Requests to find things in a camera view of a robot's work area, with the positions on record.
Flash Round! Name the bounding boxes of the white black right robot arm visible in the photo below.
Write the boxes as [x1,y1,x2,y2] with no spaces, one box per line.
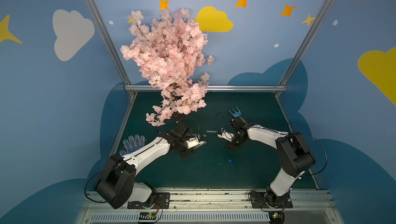
[217,116,316,209]

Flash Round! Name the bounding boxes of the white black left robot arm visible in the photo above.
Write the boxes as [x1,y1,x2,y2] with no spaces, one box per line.
[93,121,206,209]

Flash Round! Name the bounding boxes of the blue toy garden fork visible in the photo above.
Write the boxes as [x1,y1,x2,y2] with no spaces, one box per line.
[227,107,247,124]

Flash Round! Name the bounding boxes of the blue dotted work glove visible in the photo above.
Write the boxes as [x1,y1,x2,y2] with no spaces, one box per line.
[119,134,146,156]

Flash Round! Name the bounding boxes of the left controller board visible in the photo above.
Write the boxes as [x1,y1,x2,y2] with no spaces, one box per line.
[138,212,157,223]

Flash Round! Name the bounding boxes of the controller board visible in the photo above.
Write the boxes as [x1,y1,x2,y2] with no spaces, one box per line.
[269,212,285,224]
[138,212,157,223]

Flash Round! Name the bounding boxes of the pink cherry blossom tree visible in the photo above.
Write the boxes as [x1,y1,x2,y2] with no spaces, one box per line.
[120,8,214,127]

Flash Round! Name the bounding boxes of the right controller board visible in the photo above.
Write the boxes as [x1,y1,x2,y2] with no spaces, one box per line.
[269,212,285,224]

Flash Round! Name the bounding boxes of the dark tree base plate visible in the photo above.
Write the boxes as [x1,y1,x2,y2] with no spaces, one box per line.
[165,112,186,123]

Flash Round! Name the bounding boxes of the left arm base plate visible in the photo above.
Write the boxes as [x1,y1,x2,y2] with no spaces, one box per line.
[127,193,170,210]

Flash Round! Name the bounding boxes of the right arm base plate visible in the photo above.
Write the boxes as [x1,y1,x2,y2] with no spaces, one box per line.
[248,191,293,209]

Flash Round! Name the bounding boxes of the aluminium frame rail back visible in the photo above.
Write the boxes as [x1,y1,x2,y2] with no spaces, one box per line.
[125,84,287,93]

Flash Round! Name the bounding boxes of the aluminium front rail base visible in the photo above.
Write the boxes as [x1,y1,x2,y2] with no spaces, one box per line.
[76,188,343,224]

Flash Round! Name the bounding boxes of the aluminium frame post right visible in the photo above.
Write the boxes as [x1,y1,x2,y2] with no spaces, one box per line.
[278,0,336,87]

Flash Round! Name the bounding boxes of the aluminium frame post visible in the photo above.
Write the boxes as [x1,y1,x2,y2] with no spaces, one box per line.
[278,0,336,87]
[84,0,131,85]

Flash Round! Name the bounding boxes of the aluminium frame post left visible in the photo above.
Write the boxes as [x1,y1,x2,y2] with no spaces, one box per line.
[84,0,131,85]

